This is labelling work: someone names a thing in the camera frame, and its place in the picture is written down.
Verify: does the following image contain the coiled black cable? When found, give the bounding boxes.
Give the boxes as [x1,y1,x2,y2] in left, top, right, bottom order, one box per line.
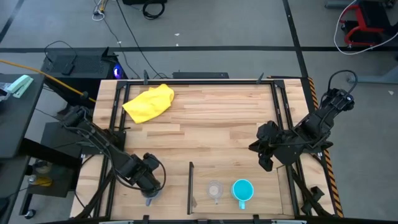
[142,0,166,21]

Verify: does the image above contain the black side desk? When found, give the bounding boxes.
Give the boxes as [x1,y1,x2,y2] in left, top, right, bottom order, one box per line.
[0,73,46,160]

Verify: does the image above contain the white looped cable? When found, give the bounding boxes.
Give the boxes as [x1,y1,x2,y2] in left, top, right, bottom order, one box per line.
[91,0,109,22]

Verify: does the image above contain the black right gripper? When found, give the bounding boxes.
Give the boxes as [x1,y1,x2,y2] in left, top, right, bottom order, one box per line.
[248,120,282,172]

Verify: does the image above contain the long black bar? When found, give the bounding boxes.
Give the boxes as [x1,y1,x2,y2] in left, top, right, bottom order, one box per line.
[172,72,230,80]

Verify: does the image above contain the orange cable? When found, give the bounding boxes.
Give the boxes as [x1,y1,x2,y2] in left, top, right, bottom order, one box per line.
[0,58,97,103]

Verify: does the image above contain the grey desk leg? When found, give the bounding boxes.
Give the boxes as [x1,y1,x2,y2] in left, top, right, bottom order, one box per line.
[347,55,398,85]

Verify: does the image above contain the small black device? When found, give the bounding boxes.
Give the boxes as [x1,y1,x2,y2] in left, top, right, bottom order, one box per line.
[61,63,76,76]

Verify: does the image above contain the red cart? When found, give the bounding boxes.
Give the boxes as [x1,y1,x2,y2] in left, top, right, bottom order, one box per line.
[338,3,391,48]

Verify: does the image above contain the long black floor cable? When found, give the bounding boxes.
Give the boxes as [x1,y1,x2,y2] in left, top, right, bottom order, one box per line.
[115,0,164,79]

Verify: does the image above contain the teal mug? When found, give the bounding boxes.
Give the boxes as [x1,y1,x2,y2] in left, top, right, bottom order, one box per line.
[230,179,255,210]

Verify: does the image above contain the small clear plastic cup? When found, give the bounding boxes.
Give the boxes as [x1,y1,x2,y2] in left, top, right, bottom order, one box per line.
[206,180,224,205]

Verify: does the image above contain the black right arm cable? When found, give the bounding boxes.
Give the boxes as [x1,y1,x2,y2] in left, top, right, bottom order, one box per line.
[327,69,359,96]

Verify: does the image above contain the yellow black hazard strip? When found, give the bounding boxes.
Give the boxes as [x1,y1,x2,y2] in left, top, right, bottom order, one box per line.
[307,77,345,218]

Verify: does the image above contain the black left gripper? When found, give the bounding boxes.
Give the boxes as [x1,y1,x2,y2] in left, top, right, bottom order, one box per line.
[126,155,162,198]

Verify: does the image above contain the black computer tower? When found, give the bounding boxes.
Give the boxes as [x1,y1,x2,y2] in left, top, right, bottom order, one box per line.
[41,47,129,108]

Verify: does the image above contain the yellow cloth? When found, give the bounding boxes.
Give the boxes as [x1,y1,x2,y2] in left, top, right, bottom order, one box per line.
[122,83,175,124]

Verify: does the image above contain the black aluminium table frame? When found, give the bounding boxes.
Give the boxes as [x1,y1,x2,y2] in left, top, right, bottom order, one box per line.
[74,78,338,224]

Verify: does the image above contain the mint green stapler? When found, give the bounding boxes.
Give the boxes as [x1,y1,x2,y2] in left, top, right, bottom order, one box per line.
[6,74,34,99]

